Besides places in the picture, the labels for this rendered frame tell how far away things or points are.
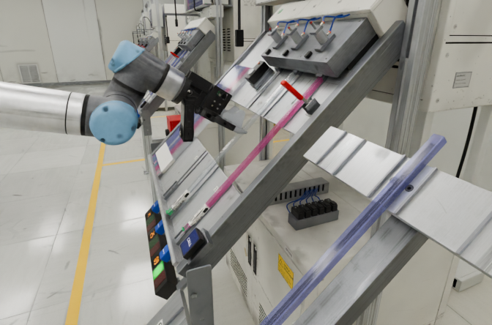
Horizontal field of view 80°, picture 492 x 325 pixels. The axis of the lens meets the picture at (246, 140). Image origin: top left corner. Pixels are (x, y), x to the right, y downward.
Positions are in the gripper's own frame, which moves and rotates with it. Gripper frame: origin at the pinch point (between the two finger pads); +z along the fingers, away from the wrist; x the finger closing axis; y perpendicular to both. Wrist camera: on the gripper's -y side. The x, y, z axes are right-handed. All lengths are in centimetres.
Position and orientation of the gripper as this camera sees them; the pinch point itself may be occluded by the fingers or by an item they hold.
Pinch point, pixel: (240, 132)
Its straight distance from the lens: 79.2
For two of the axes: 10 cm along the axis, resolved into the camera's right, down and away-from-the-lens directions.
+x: -3.7, -3.0, 8.8
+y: 5.1, -8.6, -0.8
